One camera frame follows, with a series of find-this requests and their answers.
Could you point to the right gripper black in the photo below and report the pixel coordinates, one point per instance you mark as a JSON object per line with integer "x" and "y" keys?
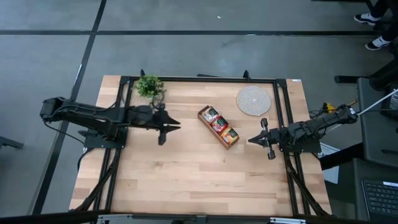
{"x": 268, "y": 138}

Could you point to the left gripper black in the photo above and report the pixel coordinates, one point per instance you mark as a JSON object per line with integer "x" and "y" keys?
{"x": 161, "y": 124}

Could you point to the yellow mango tea packet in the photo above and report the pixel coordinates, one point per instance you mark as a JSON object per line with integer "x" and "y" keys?
{"x": 230, "y": 136}

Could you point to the silver tea packet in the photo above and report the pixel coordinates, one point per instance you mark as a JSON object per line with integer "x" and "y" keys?
{"x": 210, "y": 114}

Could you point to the wooden tea organizer box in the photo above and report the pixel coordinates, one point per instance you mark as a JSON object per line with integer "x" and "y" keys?
{"x": 217, "y": 126}

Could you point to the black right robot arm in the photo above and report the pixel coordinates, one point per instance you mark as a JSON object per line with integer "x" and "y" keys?
{"x": 311, "y": 127}

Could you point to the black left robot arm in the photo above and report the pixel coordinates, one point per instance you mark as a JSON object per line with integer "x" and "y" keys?
{"x": 90, "y": 116}

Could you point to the round woven white mat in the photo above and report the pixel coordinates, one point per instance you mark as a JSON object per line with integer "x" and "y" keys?
{"x": 253, "y": 100}

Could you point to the small green artificial plant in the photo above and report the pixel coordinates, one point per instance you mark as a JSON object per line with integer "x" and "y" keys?
{"x": 150, "y": 86}

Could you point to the yellow power plug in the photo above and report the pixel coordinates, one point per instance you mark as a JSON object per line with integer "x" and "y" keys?
{"x": 329, "y": 108}

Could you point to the white paper sheet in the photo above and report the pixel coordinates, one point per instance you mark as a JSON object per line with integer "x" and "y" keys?
{"x": 331, "y": 174}

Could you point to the grey desk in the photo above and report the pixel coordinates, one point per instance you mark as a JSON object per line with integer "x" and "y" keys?
{"x": 373, "y": 146}

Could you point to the black pen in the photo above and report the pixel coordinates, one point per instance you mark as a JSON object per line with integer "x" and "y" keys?
{"x": 390, "y": 152}

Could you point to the black laptop keyboard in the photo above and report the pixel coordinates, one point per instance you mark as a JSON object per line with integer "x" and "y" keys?
{"x": 381, "y": 199}

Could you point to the person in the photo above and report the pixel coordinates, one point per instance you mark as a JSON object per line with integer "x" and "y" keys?
{"x": 377, "y": 42}

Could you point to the black stand foot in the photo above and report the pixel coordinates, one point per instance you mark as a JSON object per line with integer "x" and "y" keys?
{"x": 9, "y": 143}

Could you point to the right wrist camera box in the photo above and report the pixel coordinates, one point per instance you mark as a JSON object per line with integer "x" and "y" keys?
{"x": 283, "y": 136}

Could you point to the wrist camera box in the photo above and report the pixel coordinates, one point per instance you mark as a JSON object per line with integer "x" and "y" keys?
{"x": 283, "y": 136}
{"x": 143, "y": 114}

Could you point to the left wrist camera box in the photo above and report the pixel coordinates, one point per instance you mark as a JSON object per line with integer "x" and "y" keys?
{"x": 143, "y": 114}

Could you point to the black table frame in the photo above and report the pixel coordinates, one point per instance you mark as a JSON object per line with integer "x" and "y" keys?
{"x": 202, "y": 79}

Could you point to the black frame bracket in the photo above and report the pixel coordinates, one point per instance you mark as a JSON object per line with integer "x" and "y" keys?
{"x": 142, "y": 73}
{"x": 246, "y": 74}

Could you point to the silver metal bracket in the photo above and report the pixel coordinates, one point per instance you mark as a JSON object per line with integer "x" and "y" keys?
{"x": 113, "y": 219}
{"x": 287, "y": 221}

